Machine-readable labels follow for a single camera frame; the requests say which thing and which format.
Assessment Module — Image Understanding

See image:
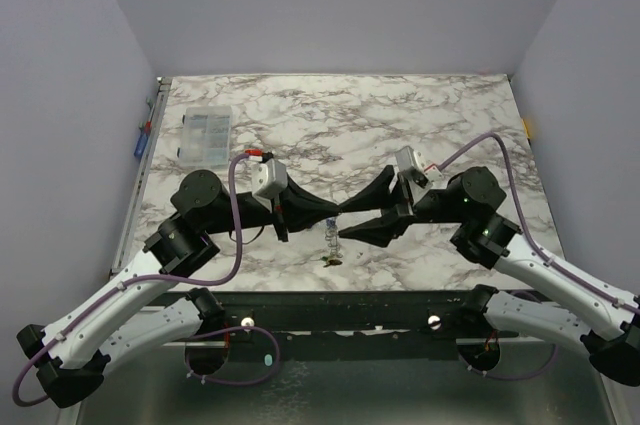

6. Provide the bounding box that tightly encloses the yellow clip right edge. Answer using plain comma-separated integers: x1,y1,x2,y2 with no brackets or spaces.
522,118,533,140

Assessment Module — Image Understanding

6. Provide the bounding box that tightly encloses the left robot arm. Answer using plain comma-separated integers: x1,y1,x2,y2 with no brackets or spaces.
17,160,340,409

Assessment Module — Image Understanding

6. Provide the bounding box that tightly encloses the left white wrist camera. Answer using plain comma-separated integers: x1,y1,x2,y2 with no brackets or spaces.
251,159,288,200

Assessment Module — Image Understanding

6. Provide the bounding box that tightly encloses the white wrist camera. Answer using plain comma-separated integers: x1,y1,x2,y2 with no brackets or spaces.
251,159,288,200
395,146,442,188

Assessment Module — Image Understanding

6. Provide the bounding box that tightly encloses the aluminium side rail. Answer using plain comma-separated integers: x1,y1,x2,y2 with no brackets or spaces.
110,77,173,274

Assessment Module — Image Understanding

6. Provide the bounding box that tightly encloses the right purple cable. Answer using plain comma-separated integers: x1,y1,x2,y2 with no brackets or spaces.
437,131,640,316

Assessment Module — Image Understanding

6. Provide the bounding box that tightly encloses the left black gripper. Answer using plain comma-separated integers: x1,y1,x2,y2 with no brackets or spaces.
206,172,340,243

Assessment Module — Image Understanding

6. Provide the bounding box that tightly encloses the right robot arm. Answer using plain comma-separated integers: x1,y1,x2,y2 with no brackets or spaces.
339,167,639,387

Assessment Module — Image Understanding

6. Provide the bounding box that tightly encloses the clear plastic organizer box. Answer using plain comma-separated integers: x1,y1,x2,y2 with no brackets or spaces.
177,106,233,169

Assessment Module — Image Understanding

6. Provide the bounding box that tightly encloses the blue clamp on wall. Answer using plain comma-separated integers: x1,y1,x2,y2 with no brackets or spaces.
133,120,151,160

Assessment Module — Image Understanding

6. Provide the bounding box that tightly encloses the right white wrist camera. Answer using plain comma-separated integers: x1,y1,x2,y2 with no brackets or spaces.
395,146,442,188

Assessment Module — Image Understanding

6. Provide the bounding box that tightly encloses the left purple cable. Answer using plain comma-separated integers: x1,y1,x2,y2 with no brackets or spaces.
10,150,266,407

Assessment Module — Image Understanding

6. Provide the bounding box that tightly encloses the black table edge rail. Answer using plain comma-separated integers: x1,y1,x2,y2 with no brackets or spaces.
99,289,601,361

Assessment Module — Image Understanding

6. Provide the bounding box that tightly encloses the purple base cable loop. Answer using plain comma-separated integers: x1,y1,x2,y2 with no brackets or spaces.
184,324,281,387

